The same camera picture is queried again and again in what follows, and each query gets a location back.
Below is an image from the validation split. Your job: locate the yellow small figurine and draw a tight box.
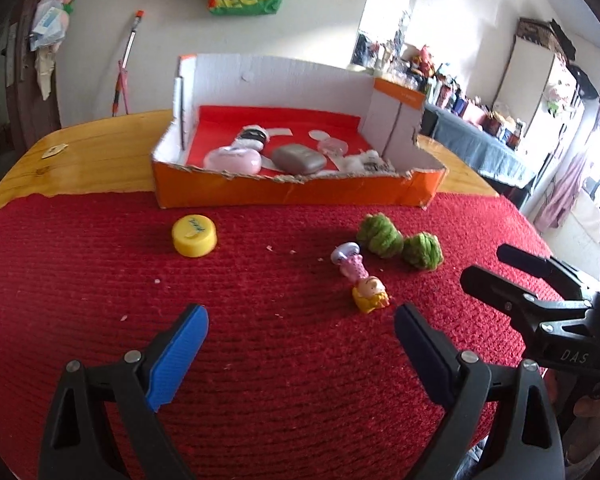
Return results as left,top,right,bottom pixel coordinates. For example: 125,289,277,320
352,276,390,314

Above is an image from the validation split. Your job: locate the orange cardboard box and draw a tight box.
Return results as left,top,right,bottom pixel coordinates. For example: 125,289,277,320
151,54,446,208

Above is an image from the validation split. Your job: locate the yellow round tin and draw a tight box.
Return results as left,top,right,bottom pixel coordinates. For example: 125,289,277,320
171,214,218,258

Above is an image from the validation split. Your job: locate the pink small figurine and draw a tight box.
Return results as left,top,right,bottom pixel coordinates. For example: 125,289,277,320
330,242,370,284

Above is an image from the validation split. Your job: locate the wall mirror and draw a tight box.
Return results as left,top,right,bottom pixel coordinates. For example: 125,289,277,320
349,0,416,70

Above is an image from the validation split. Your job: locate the clear pink plastic box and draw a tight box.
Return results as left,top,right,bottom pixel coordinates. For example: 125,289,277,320
317,136,349,157

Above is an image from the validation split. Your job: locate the dark wooden door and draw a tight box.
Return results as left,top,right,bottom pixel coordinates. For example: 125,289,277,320
0,0,61,181

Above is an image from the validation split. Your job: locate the person's hand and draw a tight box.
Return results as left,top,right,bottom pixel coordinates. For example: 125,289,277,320
566,396,600,464

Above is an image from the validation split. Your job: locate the red knitted table mat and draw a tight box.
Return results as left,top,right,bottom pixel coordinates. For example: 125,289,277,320
0,190,566,480

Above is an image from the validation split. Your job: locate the white fluffy bear clip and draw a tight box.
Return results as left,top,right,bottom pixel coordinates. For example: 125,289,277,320
329,150,396,174

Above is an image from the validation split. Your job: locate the small wooden tag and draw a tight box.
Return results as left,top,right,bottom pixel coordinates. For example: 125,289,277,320
41,143,68,159

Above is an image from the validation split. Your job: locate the pink round camera case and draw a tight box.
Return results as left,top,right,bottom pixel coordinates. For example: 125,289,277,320
204,146,262,176

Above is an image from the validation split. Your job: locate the blue cloth side table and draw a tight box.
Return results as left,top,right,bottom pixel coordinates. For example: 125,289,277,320
422,103,536,188

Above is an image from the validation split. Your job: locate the red plush toy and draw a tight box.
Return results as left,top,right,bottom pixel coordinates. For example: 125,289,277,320
412,44,436,78

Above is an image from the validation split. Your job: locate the white round compact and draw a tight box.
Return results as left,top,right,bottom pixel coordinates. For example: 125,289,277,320
309,130,330,142

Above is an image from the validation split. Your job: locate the hanging plastic bag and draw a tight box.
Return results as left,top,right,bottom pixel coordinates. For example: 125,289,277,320
29,0,69,51

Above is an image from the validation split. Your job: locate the green fuzzy scrunchie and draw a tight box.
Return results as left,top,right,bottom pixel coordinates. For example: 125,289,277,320
356,214,444,271

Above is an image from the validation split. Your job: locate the white wardrobe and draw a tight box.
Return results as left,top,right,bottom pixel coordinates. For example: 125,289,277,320
493,18,600,207

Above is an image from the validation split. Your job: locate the grey eyeshadow case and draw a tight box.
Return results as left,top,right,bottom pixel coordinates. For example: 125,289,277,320
271,143,327,176

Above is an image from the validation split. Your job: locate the black white cloth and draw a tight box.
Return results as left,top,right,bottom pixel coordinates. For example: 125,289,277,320
230,125,270,153

